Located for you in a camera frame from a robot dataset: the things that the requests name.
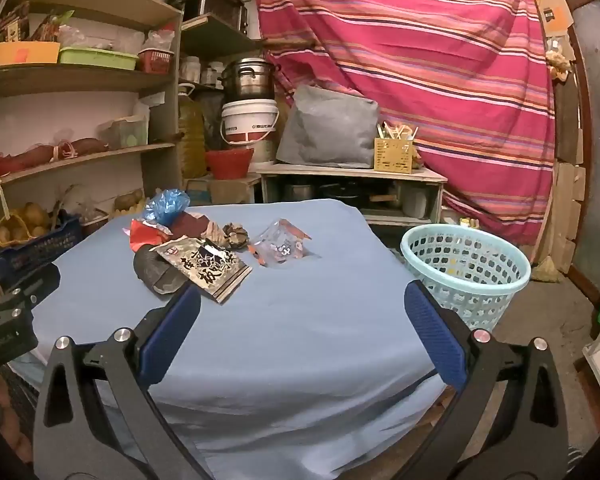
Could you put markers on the black printed snack packet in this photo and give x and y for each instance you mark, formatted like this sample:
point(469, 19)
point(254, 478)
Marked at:
point(205, 265)

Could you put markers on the clear plastic container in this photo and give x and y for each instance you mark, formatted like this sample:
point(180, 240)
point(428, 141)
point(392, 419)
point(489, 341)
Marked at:
point(125, 132)

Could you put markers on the toaster oven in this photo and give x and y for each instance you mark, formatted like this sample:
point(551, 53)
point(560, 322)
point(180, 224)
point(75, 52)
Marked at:
point(220, 7)

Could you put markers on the sweet potato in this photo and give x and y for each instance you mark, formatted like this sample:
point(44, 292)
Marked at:
point(87, 145)
point(27, 159)

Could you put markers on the green tray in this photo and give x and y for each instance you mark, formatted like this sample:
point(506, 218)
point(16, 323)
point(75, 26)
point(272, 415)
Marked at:
point(97, 58)

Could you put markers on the white plastic tub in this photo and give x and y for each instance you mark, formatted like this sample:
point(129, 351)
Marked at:
point(264, 154)

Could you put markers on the blue plastic bag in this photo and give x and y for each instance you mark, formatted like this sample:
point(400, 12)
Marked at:
point(167, 207)

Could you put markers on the dark grey crumpled lump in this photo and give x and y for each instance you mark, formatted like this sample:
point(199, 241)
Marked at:
point(152, 270)

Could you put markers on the small steel pot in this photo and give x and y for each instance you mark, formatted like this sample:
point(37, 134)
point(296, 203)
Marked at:
point(298, 192)

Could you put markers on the blue plastic crate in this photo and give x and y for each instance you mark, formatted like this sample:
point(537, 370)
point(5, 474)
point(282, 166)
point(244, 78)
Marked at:
point(40, 242)

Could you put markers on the white plastic jar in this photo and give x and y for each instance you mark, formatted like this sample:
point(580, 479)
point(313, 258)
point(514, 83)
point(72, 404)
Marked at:
point(211, 74)
point(190, 70)

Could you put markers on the small red mesh basket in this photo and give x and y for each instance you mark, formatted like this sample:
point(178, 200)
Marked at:
point(155, 61)

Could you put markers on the cardboard sheet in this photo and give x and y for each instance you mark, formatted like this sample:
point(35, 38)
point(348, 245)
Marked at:
point(550, 0)

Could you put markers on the black pan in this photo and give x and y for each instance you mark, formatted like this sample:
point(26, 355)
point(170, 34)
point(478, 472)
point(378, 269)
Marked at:
point(340, 191)

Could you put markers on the bundle of chopsticks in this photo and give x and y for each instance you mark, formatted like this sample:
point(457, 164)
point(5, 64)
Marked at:
point(397, 131)

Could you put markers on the steel cooking pot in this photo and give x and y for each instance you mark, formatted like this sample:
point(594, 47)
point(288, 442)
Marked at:
point(250, 80)

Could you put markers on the white plastic bucket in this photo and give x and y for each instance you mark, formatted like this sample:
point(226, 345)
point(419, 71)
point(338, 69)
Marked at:
point(250, 120)

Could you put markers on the yellow utensil holder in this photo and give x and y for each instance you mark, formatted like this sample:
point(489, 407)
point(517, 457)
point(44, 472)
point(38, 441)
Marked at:
point(392, 157)

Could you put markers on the yellow egg tray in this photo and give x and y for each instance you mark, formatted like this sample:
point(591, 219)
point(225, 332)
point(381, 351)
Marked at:
point(130, 208)

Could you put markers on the blue tablecloth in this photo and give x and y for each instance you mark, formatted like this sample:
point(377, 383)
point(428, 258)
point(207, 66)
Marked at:
point(290, 320)

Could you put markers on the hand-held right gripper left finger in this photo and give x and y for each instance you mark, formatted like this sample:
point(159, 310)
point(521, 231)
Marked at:
point(170, 332)

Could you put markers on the cardboard box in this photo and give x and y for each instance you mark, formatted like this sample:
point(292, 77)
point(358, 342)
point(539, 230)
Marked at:
point(230, 191)

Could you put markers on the low white cabinet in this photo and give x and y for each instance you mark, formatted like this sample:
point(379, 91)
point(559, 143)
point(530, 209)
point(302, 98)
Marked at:
point(350, 172)

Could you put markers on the red wrapper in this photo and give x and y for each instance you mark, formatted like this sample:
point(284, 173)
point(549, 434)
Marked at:
point(142, 235)

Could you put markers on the grey fabric cushion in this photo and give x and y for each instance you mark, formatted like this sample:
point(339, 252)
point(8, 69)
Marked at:
point(325, 130)

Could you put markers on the maroon scouring pad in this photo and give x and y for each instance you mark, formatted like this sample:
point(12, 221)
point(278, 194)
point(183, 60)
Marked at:
point(190, 227)

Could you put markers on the red plastic basket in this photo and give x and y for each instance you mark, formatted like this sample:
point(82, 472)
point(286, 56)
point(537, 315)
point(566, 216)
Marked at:
point(229, 165)

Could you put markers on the wooden shelf unit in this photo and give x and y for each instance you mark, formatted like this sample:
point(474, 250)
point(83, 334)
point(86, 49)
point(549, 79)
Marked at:
point(80, 77)

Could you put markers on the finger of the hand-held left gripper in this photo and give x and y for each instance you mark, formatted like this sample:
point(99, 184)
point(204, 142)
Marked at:
point(30, 280)

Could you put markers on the yellow oil bottle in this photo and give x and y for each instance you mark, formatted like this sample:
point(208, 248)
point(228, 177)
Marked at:
point(192, 135)

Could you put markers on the clear plastic bag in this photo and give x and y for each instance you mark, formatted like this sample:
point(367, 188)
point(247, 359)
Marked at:
point(280, 242)

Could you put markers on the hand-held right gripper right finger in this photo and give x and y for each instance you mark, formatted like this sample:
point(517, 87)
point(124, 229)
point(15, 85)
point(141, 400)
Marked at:
point(437, 332)

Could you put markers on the teal plastic mesh basket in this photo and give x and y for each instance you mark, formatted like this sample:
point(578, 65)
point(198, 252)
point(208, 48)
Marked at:
point(505, 288)

